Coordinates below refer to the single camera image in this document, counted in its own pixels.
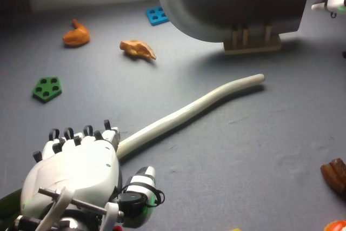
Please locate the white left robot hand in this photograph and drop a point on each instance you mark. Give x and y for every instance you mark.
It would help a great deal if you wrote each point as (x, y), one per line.
(78, 168)

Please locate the large steel cleaver blade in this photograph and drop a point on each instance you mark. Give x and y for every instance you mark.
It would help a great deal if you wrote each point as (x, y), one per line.
(238, 9)

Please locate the long white green leek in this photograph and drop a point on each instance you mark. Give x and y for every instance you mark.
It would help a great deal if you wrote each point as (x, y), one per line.
(194, 108)

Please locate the wooden peg board base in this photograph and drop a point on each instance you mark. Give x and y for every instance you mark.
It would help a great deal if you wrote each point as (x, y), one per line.
(254, 45)

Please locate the green pentagon five-hole block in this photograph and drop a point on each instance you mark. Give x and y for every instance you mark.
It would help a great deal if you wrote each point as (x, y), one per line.
(47, 90)

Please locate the orange toy chicken drumstick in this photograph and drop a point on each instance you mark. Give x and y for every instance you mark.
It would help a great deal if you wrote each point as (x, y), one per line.
(77, 36)

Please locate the grey table cloth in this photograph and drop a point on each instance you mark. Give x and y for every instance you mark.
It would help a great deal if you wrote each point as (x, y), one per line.
(229, 147)

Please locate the blue square four-hole block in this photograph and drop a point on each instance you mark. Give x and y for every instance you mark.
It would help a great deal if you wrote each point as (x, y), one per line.
(155, 16)

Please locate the brown toy meat piece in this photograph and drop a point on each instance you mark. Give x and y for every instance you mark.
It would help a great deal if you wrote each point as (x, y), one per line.
(335, 177)

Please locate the orange toy tart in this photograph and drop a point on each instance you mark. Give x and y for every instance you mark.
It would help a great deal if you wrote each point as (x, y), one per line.
(336, 227)

